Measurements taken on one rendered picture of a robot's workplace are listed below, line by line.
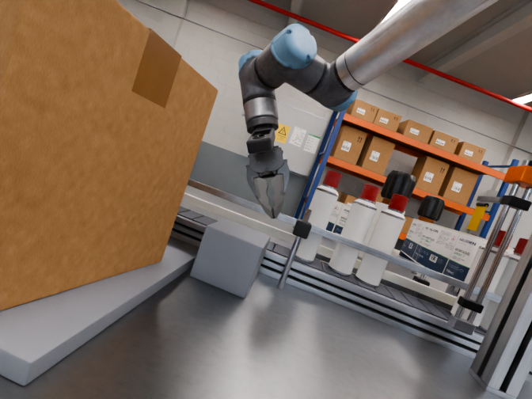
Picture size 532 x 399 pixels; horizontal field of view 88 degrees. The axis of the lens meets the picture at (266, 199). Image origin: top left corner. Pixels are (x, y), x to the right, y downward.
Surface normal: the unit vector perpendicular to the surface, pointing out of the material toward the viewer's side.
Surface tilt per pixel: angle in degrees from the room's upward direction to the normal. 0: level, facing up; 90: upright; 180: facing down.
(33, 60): 90
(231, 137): 90
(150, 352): 0
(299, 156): 90
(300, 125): 90
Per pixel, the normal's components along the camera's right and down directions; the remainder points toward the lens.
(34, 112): 0.90, 0.35
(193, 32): 0.02, 0.10
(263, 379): 0.34, -0.94
